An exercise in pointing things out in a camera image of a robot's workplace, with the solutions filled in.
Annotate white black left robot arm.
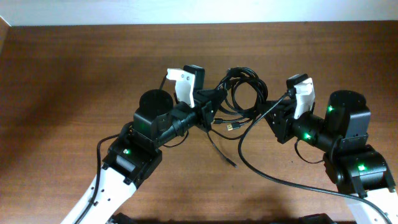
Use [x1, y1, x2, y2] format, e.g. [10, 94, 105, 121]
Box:
[63, 89, 227, 223]

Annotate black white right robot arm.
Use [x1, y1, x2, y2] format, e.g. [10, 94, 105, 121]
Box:
[260, 90, 397, 223]

